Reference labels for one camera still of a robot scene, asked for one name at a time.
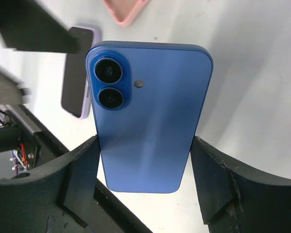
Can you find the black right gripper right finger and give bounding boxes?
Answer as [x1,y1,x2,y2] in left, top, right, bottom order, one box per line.
[191,136,291,233]

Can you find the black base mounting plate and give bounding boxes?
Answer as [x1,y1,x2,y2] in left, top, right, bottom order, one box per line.
[14,104,156,233]

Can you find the lilac phone case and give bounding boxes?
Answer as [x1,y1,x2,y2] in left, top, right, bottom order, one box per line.
[60,26,102,120]

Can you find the blue phone face down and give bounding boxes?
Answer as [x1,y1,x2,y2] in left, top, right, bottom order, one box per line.
[85,41,213,193]

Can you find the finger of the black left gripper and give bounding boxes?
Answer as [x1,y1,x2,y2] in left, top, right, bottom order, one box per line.
[0,0,80,53]

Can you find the left aluminium rail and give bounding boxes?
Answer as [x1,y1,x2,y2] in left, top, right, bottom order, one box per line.
[0,60,43,136]

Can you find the pink phone case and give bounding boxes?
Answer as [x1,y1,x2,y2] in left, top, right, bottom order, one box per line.
[102,0,149,27]

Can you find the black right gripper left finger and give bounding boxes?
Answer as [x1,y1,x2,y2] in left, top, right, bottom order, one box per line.
[0,136,100,233]

